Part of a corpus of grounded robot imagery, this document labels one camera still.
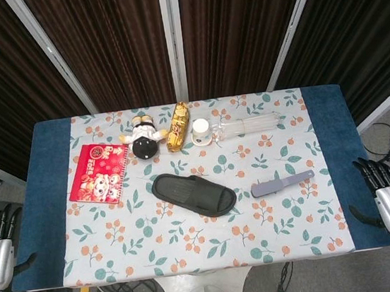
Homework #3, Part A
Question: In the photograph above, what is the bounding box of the black slipper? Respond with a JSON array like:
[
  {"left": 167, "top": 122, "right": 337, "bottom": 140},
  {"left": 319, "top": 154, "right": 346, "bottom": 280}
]
[{"left": 149, "top": 165, "right": 240, "bottom": 226}]

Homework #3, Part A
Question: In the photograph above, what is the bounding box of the red 2026 desk calendar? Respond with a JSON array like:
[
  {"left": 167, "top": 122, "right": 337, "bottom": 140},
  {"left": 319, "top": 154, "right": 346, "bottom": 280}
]
[{"left": 63, "top": 139, "right": 135, "bottom": 208}]

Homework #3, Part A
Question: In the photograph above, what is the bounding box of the clear bag of straws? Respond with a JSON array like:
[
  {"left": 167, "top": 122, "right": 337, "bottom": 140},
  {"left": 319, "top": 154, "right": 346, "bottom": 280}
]
[{"left": 209, "top": 110, "right": 289, "bottom": 145}]

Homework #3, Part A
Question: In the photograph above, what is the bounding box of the plush doll with black hair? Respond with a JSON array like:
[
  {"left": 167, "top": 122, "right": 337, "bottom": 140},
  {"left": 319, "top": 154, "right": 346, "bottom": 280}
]
[{"left": 116, "top": 111, "right": 171, "bottom": 164}]

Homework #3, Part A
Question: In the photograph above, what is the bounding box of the floral tablecloth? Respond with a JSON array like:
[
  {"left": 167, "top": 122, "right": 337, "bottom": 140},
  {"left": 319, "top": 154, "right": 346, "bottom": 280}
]
[{"left": 43, "top": 83, "right": 357, "bottom": 290}]

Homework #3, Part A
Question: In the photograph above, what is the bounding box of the blue table cover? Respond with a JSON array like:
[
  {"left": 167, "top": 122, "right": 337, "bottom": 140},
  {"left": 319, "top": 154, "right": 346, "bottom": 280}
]
[{"left": 0, "top": 77, "right": 390, "bottom": 292}]

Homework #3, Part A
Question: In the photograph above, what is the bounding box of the white paper cup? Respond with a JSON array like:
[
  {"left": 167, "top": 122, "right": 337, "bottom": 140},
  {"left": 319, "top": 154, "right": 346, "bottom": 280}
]
[{"left": 188, "top": 116, "right": 215, "bottom": 148}]

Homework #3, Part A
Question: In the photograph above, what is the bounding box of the golden snack package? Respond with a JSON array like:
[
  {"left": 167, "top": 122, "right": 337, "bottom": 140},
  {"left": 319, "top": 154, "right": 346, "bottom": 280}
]
[{"left": 161, "top": 100, "right": 196, "bottom": 154}]

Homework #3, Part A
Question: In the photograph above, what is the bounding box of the dark folding screen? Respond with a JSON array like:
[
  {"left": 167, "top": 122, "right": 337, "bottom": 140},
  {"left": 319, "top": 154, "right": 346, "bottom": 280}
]
[{"left": 0, "top": 0, "right": 390, "bottom": 185}]

